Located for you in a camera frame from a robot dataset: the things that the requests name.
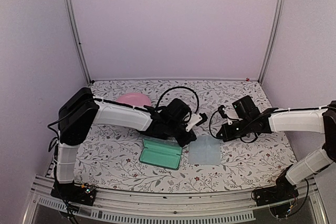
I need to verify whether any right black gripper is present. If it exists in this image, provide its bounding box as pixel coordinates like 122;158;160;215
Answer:
217;117;253;142

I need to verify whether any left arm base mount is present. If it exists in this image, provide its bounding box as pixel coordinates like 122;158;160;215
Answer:
50;180;97;206

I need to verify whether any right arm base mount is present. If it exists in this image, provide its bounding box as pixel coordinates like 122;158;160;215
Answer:
251;174;299;206

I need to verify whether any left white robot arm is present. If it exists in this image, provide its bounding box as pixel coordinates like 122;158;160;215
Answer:
55;88;202;200

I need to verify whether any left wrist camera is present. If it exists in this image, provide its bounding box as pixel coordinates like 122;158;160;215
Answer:
185;113;208;132

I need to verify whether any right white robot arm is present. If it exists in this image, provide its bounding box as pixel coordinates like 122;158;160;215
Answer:
214;95;335;201

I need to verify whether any grey marbled glasses case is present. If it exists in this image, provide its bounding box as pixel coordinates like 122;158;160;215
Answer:
139;137;182;170

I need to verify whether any front aluminium rail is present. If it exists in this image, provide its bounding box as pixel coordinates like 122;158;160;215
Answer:
23;176;329;223

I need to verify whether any left aluminium frame post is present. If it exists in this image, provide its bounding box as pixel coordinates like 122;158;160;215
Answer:
64;0;92;84

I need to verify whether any right aluminium frame post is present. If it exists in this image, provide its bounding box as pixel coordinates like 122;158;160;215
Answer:
258;0;285;85

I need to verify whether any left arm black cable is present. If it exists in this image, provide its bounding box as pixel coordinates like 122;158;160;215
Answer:
154;86;200;116

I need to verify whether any pink round plate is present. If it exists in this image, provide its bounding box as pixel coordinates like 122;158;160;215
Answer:
116;92;152;106

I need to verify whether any aluminium frame post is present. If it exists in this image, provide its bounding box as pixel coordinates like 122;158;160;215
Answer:
64;0;92;84
258;0;285;85

